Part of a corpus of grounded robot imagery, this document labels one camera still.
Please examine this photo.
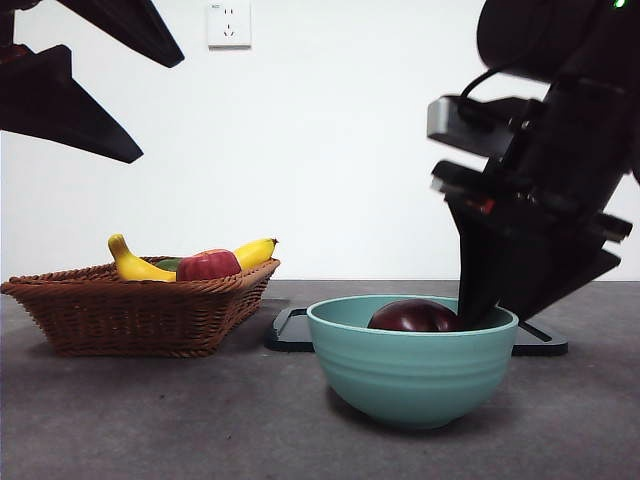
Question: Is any teal ceramic bowl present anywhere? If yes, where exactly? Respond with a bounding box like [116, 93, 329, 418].
[305, 294, 520, 430]

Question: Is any yellow banana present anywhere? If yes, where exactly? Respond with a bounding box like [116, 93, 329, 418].
[107, 233, 280, 284]

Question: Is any white wall socket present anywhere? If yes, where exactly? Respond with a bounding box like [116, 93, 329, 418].
[207, 1, 253, 51]

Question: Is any black rectangular tray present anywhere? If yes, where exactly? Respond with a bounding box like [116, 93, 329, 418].
[263, 305, 570, 357]

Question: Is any black camera cable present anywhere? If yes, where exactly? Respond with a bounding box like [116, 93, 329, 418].
[458, 66, 506, 126]

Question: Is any brown wicker basket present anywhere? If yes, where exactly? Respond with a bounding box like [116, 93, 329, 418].
[0, 256, 282, 359]

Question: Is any pale grey camera box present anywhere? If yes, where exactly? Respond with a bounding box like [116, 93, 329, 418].
[426, 95, 544, 157]

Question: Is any red apple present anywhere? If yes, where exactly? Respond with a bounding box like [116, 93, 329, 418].
[175, 248, 243, 283]

